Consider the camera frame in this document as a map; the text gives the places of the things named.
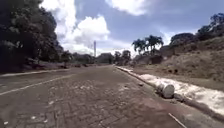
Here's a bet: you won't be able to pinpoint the row of distant trees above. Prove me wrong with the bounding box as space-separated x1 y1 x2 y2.
59 49 133 67

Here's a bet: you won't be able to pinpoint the tall utility pole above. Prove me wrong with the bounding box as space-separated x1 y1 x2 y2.
93 40 97 58

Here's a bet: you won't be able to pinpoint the small palm tree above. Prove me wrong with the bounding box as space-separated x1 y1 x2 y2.
131 38 147 56

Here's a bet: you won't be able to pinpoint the brown brick paved road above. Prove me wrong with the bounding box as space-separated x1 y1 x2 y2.
0 64 216 128

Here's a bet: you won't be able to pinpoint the large palm tree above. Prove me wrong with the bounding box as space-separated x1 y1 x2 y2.
145 34 165 55

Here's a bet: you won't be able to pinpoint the white cylinder object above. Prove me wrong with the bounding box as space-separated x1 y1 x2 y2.
156 82 176 99

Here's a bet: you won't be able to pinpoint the trees atop bank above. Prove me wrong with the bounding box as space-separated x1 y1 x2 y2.
169 12 224 47

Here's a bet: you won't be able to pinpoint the pale concrete kerb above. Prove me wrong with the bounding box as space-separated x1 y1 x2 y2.
0 68 72 78

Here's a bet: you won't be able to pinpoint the rocky earth bank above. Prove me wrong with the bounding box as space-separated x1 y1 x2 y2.
133 35 224 92

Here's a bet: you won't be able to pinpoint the raised sidewalk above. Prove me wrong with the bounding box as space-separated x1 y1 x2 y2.
116 65 224 116

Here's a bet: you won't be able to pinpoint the group of dark trees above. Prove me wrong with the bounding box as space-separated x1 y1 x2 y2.
0 0 65 73

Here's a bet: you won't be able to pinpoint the dark stone kerb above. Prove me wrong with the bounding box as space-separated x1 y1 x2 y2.
114 66 224 123

